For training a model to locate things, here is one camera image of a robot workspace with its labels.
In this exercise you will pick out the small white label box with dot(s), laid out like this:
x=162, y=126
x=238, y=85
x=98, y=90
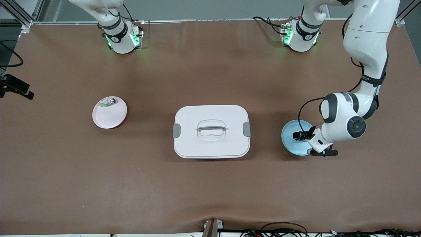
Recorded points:
x=219, y=224

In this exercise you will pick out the aluminium frame post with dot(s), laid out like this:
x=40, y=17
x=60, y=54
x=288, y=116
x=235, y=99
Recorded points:
x=26, y=22
x=399, y=21

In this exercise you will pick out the green and white switch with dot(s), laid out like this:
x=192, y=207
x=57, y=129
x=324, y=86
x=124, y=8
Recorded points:
x=110, y=102

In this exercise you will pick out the white lidded storage box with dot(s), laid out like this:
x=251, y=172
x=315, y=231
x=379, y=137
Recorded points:
x=210, y=148

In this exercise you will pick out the light blue round plate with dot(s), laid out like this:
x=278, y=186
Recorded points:
x=291, y=144

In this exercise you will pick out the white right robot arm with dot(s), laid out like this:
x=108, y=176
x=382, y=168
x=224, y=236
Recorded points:
x=115, y=36

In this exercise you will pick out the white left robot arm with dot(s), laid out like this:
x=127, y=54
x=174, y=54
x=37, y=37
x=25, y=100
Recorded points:
x=368, y=29

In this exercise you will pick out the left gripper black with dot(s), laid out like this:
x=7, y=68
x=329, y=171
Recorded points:
x=304, y=135

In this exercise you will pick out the pink round plate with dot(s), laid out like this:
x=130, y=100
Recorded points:
x=108, y=118

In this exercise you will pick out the grey box latch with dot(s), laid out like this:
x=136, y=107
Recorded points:
x=246, y=129
x=176, y=130

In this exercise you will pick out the silver table edge rail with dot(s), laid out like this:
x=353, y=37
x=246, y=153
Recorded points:
x=213, y=20

